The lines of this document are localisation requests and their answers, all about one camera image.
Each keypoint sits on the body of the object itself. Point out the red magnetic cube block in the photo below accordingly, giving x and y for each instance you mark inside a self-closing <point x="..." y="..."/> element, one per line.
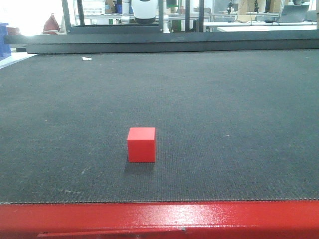
<point x="141" y="143"/>

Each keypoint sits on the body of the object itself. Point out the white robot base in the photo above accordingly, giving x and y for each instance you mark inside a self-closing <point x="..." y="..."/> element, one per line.
<point x="146" y="12"/>

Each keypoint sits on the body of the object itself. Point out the dark grey table mat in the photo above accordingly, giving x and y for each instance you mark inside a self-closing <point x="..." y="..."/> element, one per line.
<point x="233" y="125"/>

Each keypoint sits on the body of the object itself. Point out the white paper scrap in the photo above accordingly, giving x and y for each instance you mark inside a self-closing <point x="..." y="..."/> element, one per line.
<point x="86" y="59"/>

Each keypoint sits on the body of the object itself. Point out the white background desk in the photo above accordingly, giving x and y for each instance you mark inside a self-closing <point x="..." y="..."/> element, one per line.
<point x="261" y="26"/>

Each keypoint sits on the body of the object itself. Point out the red bag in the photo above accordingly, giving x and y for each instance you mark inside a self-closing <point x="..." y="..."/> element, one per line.
<point x="51" y="26"/>

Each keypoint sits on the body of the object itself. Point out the red metal table edge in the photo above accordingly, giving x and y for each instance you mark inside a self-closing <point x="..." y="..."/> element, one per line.
<point x="170" y="220"/>

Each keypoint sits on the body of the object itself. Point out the grey laptop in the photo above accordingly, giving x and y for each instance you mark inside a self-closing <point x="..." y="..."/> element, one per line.
<point x="293" y="13"/>

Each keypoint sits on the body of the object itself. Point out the dark metal frame rail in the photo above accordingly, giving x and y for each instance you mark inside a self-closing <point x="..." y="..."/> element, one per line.
<point x="160" y="42"/>

